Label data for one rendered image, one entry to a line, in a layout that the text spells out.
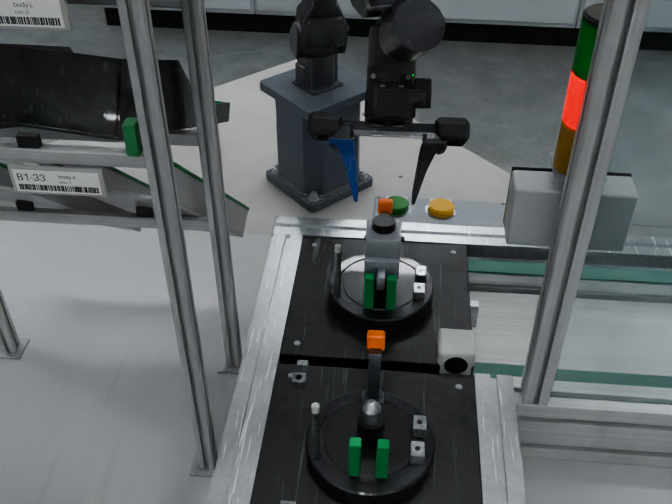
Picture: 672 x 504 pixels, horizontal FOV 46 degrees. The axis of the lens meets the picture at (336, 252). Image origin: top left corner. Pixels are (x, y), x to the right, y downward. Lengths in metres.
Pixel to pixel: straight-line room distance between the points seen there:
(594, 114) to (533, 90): 3.05
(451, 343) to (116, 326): 0.51
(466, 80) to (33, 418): 3.00
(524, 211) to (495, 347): 0.32
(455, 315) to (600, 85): 0.43
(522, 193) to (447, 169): 0.73
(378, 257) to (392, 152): 0.61
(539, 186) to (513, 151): 2.48
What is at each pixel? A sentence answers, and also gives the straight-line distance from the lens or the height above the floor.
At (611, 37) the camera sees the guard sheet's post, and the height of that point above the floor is 1.41.
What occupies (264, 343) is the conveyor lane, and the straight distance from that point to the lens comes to 1.03.
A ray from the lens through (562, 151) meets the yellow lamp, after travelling 0.79.
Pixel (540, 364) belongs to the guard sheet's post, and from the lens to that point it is 0.93.
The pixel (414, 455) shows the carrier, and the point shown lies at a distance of 0.85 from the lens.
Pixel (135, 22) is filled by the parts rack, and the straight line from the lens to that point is 0.66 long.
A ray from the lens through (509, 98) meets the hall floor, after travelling 3.69.
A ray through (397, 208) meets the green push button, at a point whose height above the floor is 0.97.
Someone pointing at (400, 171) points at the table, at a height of 0.86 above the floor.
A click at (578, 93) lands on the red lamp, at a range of 0.76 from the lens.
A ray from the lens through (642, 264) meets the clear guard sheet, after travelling 0.86.
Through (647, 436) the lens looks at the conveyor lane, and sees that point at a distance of 1.04.
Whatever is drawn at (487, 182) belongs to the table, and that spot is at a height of 0.86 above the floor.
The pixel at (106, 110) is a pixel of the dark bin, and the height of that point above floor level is 1.33.
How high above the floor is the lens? 1.68
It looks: 39 degrees down
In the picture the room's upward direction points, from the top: straight up
